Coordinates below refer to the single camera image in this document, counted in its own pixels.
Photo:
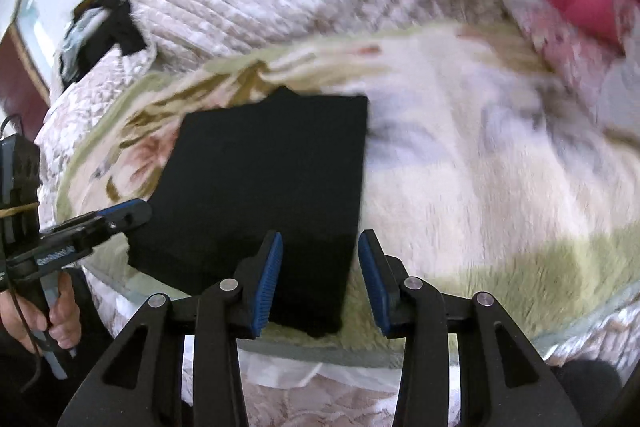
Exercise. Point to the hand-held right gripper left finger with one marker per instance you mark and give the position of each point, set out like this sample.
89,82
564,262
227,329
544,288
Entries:
265,287

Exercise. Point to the person's left hand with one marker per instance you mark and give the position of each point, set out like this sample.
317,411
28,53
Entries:
20,317

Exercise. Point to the pink floral quilt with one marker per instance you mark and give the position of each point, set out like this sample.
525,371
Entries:
565,42

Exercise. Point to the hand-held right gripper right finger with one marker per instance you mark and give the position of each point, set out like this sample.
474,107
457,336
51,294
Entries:
374,287

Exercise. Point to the black pants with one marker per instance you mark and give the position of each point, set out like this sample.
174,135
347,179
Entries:
260,187

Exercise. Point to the white green fleece blanket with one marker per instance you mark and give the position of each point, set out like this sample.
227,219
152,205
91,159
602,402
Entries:
475,187

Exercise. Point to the white sheet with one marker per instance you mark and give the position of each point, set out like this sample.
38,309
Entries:
300,367

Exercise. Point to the pale white cloth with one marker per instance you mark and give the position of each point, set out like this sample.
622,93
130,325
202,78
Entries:
622,92

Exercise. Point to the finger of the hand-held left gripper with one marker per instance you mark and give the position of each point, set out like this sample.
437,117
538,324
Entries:
122,208
117,223

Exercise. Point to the pile of dark clothes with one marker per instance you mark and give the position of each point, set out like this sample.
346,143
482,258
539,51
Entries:
100,42

